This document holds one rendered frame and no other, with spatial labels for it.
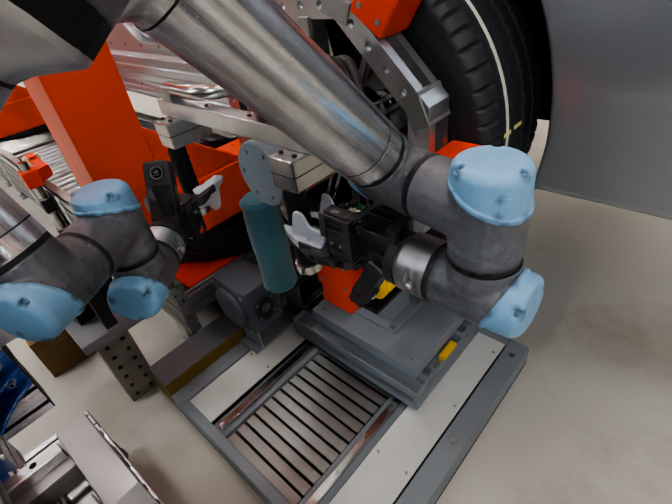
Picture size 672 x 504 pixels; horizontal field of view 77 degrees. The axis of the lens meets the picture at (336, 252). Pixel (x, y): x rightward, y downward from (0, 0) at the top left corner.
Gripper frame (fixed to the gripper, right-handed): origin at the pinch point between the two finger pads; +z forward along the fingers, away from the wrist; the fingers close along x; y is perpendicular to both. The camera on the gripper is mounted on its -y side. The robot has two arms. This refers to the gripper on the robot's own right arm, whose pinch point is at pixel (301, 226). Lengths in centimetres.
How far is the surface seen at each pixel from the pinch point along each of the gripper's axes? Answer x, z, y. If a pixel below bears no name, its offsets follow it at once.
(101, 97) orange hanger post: 0, 63, 13
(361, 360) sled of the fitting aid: -23, 14, -66
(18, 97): -18, 257, -14
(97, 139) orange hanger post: 5, 62, 5
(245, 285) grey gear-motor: -10, 45, -42
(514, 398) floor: -49, -23, -83
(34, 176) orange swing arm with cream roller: 5, 184, -35
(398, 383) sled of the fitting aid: -23, 1, -66
